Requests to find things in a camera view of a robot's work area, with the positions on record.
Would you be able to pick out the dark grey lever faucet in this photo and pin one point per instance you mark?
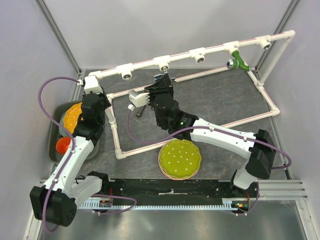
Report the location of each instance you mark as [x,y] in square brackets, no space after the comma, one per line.
[140,111]

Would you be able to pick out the chrome metal faucet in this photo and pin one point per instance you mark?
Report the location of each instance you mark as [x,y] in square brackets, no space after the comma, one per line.
[159,76]

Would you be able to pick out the dark grey tray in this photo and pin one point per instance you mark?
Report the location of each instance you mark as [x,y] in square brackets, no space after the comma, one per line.
[57,114]

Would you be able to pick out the pink rimmed plate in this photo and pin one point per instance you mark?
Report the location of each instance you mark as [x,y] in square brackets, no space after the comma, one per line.
[179,165]

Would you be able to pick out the green dotted plate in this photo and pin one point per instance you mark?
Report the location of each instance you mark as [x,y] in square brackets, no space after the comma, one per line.
[179,146]

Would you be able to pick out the grey plate under orange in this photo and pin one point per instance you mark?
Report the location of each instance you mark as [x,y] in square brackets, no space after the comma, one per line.
[62,132]

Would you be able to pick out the orange dotted plate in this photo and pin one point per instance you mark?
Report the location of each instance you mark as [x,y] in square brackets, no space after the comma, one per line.
[71,116]

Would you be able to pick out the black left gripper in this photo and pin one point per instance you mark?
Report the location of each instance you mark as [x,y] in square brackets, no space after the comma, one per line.
[107,103]

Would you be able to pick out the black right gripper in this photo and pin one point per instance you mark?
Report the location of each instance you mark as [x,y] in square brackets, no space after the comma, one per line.
[163,85]

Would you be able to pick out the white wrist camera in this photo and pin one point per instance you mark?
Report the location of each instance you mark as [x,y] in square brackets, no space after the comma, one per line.
[137,100]
[90,84]

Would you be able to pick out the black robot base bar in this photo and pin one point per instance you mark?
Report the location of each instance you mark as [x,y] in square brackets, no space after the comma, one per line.
[152,189]

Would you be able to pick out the grey cable duct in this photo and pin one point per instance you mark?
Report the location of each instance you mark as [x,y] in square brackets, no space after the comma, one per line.
[163,203]

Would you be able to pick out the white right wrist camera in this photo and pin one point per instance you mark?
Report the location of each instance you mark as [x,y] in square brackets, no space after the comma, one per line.
[137,100]

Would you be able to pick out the white PVC pipe frame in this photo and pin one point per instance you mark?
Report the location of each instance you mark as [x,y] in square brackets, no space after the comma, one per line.
[198,55]

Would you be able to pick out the green plastic faucet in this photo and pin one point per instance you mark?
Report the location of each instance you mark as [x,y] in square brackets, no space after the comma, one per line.
[237,62]

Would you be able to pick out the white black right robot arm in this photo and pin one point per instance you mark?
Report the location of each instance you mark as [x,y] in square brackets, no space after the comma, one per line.
[256,148]

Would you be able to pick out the orange plastic cup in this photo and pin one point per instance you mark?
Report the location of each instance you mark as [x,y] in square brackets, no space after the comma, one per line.
[62,145]

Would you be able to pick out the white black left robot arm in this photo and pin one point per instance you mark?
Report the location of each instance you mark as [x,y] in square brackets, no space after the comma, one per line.
[57,201]

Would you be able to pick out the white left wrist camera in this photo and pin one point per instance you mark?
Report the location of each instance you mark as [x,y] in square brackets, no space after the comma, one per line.
[90,84]

